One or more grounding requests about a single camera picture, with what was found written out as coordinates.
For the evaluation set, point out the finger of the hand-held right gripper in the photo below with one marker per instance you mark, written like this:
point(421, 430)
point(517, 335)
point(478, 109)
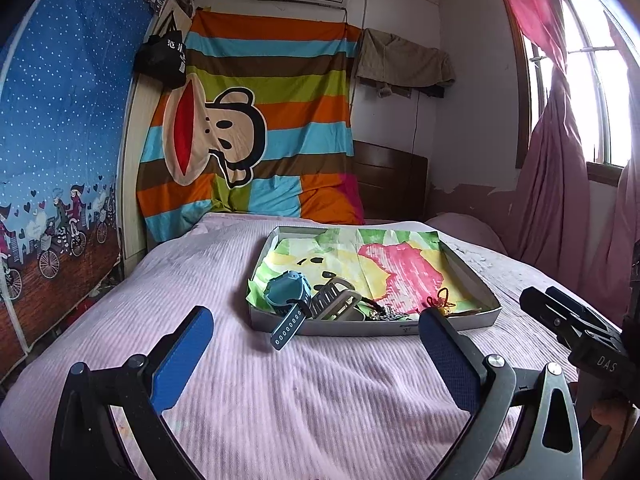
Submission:
point(590, 312)
point(545, 305)

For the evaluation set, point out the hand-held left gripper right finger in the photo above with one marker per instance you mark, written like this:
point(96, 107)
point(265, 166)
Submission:
point(450, 360)

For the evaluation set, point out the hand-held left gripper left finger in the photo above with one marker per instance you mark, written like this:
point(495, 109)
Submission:
point(180, 355)

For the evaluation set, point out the grey shallow box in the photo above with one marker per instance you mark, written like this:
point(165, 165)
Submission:
point(360, 329)

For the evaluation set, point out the blue watch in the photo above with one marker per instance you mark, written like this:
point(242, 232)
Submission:
point(285, 292)

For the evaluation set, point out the person's right hand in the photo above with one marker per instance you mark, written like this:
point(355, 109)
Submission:
point(612, 420)

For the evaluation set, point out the colourful paper lining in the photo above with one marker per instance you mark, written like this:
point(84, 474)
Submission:
point(400, 260)

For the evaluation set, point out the pink curtain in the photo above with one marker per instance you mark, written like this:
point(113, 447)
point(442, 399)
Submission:
point(550, 185)

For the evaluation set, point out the pink ribbed bed sheet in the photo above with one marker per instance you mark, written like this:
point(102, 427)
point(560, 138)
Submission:
point(300, 400)

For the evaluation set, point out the dark wooden headboard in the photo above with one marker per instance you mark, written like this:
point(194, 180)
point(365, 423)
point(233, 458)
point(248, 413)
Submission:
point(390, 180)

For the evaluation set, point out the window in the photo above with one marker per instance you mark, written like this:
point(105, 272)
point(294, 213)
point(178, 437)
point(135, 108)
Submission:
point(582, 110)

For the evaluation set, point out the cream wooden panel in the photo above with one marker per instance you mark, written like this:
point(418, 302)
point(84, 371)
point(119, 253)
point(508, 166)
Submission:
point(131, 160)

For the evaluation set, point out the blue printed cloth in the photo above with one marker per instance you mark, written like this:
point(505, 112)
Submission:
point(60, 110)

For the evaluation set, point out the khaki hanging clothes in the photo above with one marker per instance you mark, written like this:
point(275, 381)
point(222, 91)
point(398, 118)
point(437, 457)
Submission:
point(400, 60)

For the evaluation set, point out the striped monkey blanket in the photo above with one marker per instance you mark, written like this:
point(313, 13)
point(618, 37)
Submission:
point(300, 85)

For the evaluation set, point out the black bag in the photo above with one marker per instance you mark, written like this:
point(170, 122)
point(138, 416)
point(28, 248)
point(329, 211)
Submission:
point(160, 60)

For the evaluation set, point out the beige bag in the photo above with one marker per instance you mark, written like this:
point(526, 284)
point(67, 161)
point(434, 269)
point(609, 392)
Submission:
point(177, 17)

